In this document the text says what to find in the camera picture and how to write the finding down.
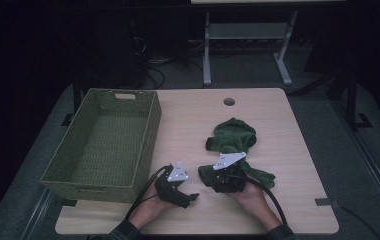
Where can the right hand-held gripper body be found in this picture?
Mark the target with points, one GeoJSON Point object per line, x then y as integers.
{"type": "Point", "coordinates": [229, 180]}

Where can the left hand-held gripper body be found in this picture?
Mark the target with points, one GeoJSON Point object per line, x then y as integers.
{"type": "Point", "coordinates": [168, 186]}

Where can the green fleece dinosaur costume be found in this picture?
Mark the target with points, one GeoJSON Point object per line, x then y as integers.
{"type": "Point", "coordinates": [233, 136]}

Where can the green woven basket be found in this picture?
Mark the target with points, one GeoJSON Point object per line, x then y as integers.
{"type": "Point", "coordinates": [111, 143]}

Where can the person's left hand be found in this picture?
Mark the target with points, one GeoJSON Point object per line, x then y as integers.
{"type": "Point", "coordinates": [151, 210]}

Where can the person's right hand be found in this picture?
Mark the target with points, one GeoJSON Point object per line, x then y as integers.
{"type": "Point", "coordinates": [253, 201]}

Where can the black stand leg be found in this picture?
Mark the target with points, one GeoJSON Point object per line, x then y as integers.
{"type": "Point", "coordinates": [352, 100]}
{"type": "Point", "coordinates": [75, 96]}

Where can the white metal stand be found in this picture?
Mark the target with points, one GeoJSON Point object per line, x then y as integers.
{"type": "Point", "coordinates": [247, 31]}

